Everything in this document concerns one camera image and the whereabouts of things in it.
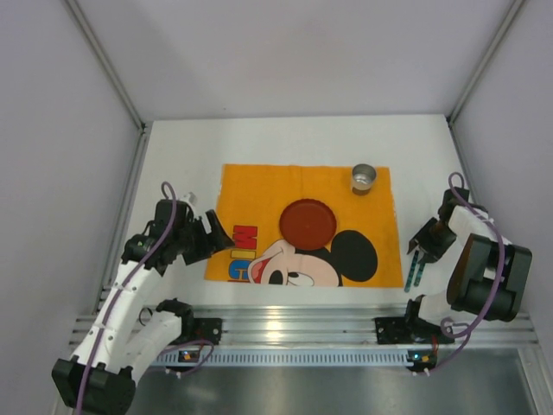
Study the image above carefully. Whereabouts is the fork with teal handle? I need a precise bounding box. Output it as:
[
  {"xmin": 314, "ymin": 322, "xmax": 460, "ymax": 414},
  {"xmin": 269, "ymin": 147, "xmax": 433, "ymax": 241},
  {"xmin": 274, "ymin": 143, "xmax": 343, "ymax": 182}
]
[{"xmin": 404, "ymin": 250, "xmax": 419, "ymax": 292}]

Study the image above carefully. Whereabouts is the orange cartoon mouse towel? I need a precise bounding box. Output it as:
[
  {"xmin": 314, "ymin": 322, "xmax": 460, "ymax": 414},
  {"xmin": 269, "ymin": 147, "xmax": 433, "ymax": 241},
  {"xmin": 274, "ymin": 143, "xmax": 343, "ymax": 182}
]
[{"xmin": 205, "ymin": 164, "xmax": 403, "ymax": 288}]

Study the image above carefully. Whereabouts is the metal cup brown base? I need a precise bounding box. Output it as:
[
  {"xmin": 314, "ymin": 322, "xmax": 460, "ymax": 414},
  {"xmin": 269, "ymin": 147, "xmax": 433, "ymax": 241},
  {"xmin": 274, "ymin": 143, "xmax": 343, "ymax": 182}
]
[{"xmin": 350, "ymin": 163, "xmax": 378, "ymax": 195}]

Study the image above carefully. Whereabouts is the red round plate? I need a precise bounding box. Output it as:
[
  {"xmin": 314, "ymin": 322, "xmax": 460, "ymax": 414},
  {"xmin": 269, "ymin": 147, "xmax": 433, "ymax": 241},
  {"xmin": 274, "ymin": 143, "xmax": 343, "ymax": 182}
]
[{"xmin": 279, "ymin": 199, "xmax": 337, "ymax": 251}]

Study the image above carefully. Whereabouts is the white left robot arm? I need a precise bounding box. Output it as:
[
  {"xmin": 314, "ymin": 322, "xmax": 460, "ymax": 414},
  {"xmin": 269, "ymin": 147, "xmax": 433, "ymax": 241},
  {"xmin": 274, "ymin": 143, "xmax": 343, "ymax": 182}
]
[{"xmin": 52, "ymin": 182, "xmax": 234, "ymax": 414}]

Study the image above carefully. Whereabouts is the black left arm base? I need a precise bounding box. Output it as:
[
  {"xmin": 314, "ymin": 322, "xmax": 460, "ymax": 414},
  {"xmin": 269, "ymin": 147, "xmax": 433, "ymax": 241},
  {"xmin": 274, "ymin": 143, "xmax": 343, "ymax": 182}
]
[{"xmin": 171, "ymin": 317, "xmax": 223, "ymax": 346}]

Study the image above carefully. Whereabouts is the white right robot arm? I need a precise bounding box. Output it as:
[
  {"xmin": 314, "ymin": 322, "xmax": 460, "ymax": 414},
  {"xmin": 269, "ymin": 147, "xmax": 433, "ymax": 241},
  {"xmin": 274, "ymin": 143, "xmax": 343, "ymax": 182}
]
[{"xmin": 405, "ymin": 187, "xmax": 532, "ymax": 329}]

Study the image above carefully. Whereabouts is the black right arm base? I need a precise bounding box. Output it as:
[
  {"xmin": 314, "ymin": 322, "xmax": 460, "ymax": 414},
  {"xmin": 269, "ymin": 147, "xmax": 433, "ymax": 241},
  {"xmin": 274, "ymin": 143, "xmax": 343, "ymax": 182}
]
[{"xmin": 374, "ymin": 300, "xmax": 454, "ymax": 345}]

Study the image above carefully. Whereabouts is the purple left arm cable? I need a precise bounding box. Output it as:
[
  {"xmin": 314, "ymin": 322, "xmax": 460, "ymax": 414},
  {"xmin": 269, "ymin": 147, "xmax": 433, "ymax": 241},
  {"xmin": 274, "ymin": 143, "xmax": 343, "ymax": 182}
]
[{"xmin": 75, "ymin": 181, "xmax": 215, "ymax": 412}]

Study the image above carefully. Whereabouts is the aluminium mounting rail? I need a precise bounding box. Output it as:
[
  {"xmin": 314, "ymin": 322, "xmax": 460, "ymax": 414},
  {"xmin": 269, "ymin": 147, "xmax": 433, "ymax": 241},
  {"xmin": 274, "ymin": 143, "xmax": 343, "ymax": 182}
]
[{"xmin": 68, "ymin": 304, "xmax": 537, "ymax": 347}]

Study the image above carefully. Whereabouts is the slotted grey cable duct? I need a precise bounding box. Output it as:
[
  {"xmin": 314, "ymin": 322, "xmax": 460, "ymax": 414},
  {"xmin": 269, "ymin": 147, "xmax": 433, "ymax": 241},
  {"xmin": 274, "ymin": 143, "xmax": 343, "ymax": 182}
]
[{"xmin": 151, "ymin": 348, "xmax": 435, "ymax": 367}]

